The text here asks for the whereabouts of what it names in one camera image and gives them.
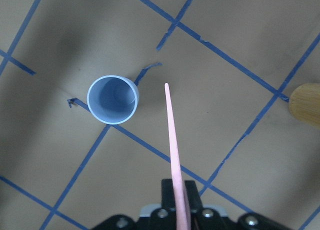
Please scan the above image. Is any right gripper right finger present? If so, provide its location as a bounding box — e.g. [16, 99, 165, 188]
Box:
[184, 180, 203, 213]

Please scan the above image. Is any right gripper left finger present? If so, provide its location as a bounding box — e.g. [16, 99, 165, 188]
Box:
[161, 179, 175, 212]

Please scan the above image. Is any pink chopstick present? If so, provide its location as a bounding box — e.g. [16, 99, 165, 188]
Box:
[164, 83, 191, 230]

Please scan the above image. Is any light blue cup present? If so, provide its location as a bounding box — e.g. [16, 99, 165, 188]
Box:
[86, 75, 140, 125]

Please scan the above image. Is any bamboo chopstick holder cup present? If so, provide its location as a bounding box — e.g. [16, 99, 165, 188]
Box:
[288, 83, 320, 129]

